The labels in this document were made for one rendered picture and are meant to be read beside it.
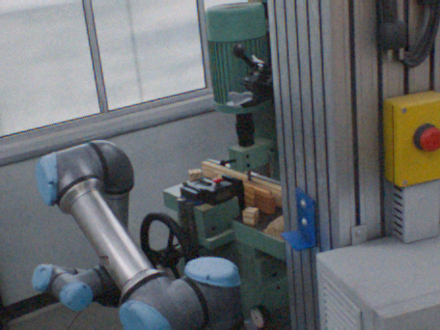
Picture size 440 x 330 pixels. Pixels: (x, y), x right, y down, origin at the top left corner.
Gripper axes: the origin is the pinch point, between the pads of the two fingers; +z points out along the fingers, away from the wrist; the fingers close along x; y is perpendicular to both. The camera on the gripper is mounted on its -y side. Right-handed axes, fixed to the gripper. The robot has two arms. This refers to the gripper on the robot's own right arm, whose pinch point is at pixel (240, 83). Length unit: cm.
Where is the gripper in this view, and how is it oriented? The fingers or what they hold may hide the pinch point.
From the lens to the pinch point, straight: 194.8
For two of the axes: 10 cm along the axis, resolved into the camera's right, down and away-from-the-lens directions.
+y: -6.1, -4.9, -6.2
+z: -6.1, -2.1, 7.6
